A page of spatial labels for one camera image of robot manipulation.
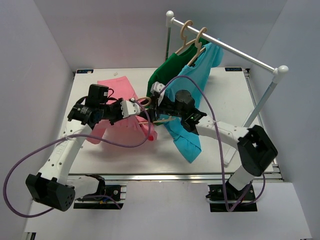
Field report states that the beige hanger with blue shirt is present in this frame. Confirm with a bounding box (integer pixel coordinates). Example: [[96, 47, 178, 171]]
[[187, 27, 208, 67]]

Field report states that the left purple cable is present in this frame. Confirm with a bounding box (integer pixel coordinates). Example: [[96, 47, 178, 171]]
[[2, 98, 151, 218]]

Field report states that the beige plastic hanger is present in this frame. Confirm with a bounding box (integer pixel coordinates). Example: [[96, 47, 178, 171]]
[[136, 96, 176, 125]]

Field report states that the purple cable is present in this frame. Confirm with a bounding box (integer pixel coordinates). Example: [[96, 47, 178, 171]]
[[159, 75, 266, 212], [2, 98, 151, 218]]

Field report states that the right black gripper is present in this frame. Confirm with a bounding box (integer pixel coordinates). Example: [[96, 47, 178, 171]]
[[137, 93, 186, 124]]

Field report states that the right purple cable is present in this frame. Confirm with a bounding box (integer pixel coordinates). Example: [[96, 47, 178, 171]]
[[159, 75, 266, 212]]

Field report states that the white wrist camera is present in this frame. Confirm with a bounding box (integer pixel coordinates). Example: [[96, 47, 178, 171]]
[[120, 100, 141, 119], [150, 81, 165, 98]]

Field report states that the white clothes rack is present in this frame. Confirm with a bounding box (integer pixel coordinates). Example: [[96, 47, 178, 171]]
[[165, 9, 290, 128]]

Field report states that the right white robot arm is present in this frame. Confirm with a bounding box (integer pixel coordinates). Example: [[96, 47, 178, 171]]
[[148, 90, 278, 200]]

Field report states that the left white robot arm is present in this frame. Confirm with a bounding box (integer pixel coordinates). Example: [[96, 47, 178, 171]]
[[25, 84, 137, 212]]

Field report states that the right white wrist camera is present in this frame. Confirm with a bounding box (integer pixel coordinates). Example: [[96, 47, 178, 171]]
[[150, 81, 165, 98]]

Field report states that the beige hanger with green shirt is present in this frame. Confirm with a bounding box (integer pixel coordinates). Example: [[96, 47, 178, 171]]
[[175, 20, 196, 55]]

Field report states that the pink t shirt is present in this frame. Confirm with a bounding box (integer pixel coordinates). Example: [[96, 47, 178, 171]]
[[86, 76, 159, 146]]

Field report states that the green t shirt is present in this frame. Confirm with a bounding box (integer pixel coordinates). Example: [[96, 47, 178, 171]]
[[146, 36, 212, 98]]

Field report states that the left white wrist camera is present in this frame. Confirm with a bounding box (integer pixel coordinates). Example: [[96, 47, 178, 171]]
[[120, 100, 141, 119]]

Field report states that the light blue t shirt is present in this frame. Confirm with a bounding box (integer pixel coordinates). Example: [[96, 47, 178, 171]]
[[164, 42, 223, 163]]

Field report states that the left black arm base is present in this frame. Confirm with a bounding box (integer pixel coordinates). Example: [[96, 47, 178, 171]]
[[73, 174, 127, 210]]

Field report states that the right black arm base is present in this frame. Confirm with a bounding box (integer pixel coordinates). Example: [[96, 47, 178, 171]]
[[206, 183, 258, 213]]

